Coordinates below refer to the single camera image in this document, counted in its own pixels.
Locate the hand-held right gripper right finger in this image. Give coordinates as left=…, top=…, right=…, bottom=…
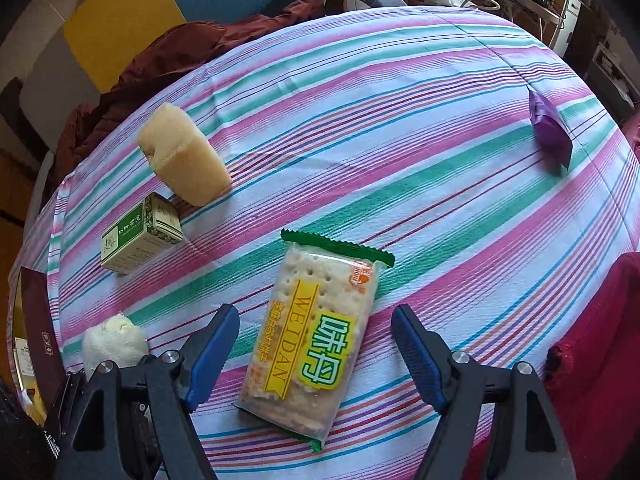
left=391, top=304, right=571, bottom=480

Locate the white cloth ball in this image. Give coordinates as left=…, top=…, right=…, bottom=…
left=82, top=312, right=149, bottom=378

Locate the cluttered storage shelf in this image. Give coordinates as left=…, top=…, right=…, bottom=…
left=567, top=0, right=640, bottom=126

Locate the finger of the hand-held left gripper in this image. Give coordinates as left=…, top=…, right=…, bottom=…
left=44, top=370, right=92, bottom=461

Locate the green tea box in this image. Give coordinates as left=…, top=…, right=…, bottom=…
left=101, top=194, right=184, bottom=275

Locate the cracker packet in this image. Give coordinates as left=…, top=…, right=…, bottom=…
left=232, top=228, right=396, bottom=453

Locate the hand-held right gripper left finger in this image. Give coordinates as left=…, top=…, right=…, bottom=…
left=56, top=303, right=241, bottom=480

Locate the striped bed sheet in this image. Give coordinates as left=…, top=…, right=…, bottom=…
left=10, top=2, right=640, bottom=480

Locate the beige sponge block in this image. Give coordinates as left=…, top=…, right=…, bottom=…
left=137, top=102, right=232, bottom=207

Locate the crimson red cloth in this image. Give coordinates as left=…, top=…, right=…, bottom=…
left=465, top=252, right=640, bottom=480

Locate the dark maroon jacket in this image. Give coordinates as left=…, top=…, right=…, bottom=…
left=52, top=0, right=326, bottom=186

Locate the gold-lined cardboard box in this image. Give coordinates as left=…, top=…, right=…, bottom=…
left=6, top=266, right=69, bottom=426

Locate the purple snack packet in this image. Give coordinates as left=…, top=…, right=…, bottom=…
left=528, top=89, right=573, bottom=172

